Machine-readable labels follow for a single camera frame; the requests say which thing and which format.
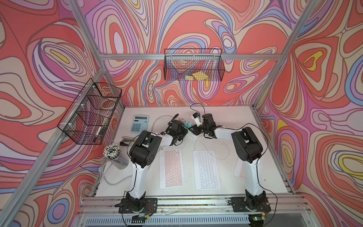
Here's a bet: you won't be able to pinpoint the white usb cable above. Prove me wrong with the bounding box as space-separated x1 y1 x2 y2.
194 137 230 160

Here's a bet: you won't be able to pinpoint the teal charger adapter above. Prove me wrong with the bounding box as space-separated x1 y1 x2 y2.
182 120 193 129

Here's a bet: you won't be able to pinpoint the pink keyboard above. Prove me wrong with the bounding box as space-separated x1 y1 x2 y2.
159 148 185 189
233 159 247 182

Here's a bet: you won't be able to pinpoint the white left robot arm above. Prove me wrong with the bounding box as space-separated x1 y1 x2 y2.
125 119 188 211

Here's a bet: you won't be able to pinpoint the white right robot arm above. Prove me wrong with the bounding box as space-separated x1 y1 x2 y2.
189 113 266 211

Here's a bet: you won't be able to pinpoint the middle white keyboard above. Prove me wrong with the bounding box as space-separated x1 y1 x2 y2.
193 150 221 190

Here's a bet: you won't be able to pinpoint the white power strip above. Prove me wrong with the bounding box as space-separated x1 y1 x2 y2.
186 129 199 140

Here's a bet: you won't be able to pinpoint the light blue calculator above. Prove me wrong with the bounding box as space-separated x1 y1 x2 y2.
130 115 149 133

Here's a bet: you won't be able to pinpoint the black stapler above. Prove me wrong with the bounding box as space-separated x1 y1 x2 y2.
119 136 136 147

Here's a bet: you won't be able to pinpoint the yellow sticky notes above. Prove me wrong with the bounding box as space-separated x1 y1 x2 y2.
184 71 209 81

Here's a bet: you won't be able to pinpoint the clear cup of pens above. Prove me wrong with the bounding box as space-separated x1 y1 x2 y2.
103 144 129 170

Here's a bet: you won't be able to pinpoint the marker in left basket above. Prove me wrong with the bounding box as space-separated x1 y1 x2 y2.
93 126 102 143

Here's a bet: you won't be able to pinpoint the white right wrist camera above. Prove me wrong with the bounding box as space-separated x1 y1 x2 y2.
192 112 202 126

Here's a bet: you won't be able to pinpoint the back wall wire basket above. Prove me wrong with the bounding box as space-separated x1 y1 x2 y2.
164 47 225 81

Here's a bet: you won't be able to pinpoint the wall wire basket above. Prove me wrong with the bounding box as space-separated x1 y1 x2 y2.
57 79 122 145
164 47 225 81

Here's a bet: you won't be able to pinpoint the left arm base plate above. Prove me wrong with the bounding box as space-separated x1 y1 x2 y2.
119 197 158 214

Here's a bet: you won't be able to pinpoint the left wall wire basket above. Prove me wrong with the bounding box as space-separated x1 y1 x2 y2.
57 79 122 145

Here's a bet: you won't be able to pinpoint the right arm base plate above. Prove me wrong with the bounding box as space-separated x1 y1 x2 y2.
227 197 271 214

